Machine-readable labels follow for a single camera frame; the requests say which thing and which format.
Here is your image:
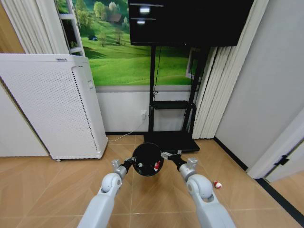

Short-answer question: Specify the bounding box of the black round trash bin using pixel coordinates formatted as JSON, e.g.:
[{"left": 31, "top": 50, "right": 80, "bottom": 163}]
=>
[{"left": 132, "top": 142, "right": 165, "bottom": 177}]

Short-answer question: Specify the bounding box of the black television floor stand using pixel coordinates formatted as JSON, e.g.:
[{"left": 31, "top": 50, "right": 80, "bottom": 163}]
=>
[{"left": 143, "top": 45, "right": 212, "bottom": 153}]

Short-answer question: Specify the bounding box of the white pleated curtain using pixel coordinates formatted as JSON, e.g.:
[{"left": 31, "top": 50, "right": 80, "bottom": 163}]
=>
[
  {"left": 191, "top": 0, "right": 270, "bottom": 140},
  {"left": 1, "top": 0, "right": 70, "bottom": 55}
]

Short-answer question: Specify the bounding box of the white perforated air purifier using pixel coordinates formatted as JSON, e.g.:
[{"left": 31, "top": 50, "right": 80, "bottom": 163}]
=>
[{"left": 0, "top": 53, "right": 109, "bottom": 162}]

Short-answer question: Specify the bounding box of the black door hinge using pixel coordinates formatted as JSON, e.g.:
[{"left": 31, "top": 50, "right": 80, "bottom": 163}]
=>
[{"left": 274, "top": 154, "right": 290, "bottom": 167}]

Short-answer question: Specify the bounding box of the white door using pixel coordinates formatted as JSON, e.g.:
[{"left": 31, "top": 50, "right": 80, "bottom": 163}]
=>
[{"left": 265, "top": 140, "right": 304, "bottom": 183}]

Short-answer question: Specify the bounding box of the black television screen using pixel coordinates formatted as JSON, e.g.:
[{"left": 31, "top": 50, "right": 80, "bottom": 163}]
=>
[{"left": 128, "top": 0, "right": 255, "bottom": 47}]

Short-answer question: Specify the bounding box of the white ladder shelf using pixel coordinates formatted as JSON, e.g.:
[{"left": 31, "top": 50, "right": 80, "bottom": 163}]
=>
[{"left": 57, "top": 0, "right": 86, "bottom": 57}]

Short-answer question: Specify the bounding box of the white power cable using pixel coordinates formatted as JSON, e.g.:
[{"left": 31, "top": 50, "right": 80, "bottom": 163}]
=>
[{"left": 106, "top": 116, "right": 146, "bottom": 143}]

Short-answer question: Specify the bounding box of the black television cable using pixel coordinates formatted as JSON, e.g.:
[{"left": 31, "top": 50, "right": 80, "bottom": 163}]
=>
[{"left": 152, "top": 46, "right": 162, "bottom": 97}]

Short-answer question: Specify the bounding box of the green meadow landscape wall poster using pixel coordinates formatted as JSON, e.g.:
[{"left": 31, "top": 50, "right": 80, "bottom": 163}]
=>
[{"left": 55, "top": 0, "right": 202, "bottom": 86}]

